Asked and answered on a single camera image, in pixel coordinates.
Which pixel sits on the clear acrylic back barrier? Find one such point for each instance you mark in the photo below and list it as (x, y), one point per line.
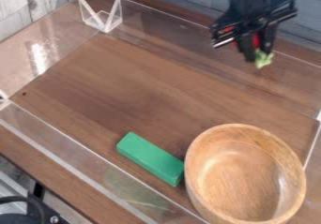
(287, 81)

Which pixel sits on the clear acrylic front barrier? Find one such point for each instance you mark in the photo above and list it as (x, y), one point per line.
(100, 190)

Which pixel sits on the clear acrylic corner bracket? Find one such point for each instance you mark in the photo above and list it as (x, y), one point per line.
(100, 20)

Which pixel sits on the wooden bowl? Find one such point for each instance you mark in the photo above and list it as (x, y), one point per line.
(244, 178)

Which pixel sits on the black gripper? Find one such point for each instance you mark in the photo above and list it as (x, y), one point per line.
(251, 17)

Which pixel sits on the green rectangular block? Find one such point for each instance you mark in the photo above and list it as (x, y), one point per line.
(151, 158)

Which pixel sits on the clear acrylic barrier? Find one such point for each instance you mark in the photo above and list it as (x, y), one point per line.
(287, 81)
(100, 190)

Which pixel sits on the red plush strawberry toy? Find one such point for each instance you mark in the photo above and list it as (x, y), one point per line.
(262, 59)

